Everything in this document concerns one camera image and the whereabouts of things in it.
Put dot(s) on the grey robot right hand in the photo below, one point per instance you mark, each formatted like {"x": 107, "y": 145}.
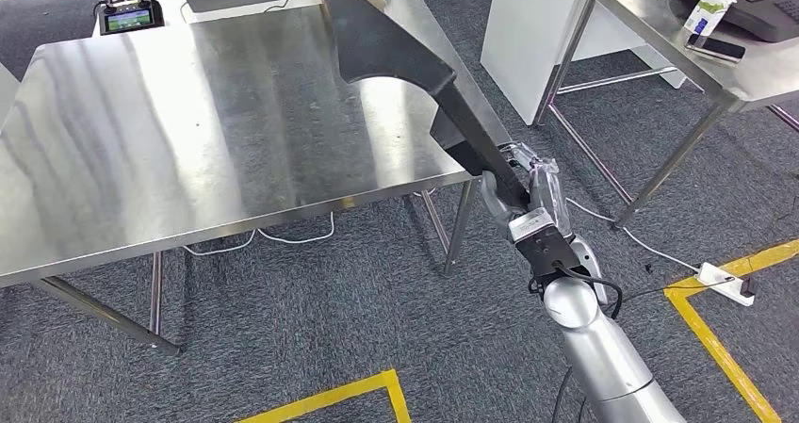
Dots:
{"x": 549, "y": 195}

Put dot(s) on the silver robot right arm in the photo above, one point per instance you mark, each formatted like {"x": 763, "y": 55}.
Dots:
{"x": 599, "y": 358}

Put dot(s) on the stainless steel workbench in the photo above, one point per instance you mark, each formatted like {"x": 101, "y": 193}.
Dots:
{"x": 187, "y": 127}

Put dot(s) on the white cabinet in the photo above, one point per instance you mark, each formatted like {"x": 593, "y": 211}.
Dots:
{"x": 518, "y": 39}
{"x": 6, "y": 95}

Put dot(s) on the white power strip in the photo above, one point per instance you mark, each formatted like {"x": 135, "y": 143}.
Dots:
{"x": 721, "y": 281}

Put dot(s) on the yellow floor tape square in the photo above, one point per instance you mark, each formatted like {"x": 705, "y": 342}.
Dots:
{"x": 705, "y": 339}
{"x": 337, "y": 397}

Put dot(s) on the black smartphone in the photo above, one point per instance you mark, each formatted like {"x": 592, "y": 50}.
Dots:
{"x": 718, "y": 49}

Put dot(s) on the white green carton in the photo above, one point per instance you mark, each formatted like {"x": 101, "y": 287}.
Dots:
{"x": 705, "y": 11}

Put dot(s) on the black carrying case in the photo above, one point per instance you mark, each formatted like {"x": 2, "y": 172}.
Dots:
{"x": 768, "y": 8}

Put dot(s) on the black remote with screen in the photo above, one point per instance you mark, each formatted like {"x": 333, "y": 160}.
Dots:
{"x": 128, "y": 19}

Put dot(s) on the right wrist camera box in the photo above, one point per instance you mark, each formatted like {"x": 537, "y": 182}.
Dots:
{"x": 543, "y": 245}

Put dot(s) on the steel frame table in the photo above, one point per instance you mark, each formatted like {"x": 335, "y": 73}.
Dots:
{"x": 655, "y": 8}

